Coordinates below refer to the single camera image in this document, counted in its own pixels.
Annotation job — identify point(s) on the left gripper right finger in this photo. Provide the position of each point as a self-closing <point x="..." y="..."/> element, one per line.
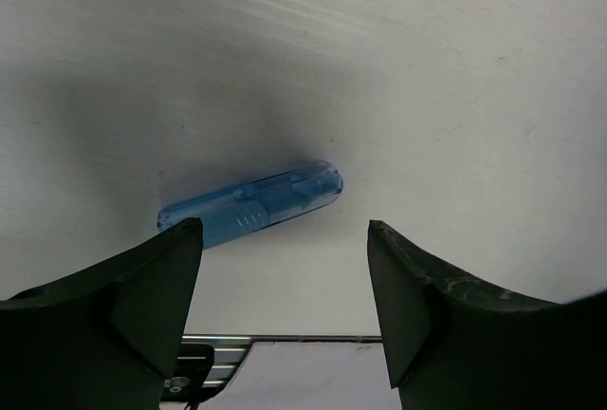
<point x="455" y="341"/>

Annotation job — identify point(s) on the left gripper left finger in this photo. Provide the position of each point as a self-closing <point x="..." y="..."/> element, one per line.
<point x="106" y="337"/>

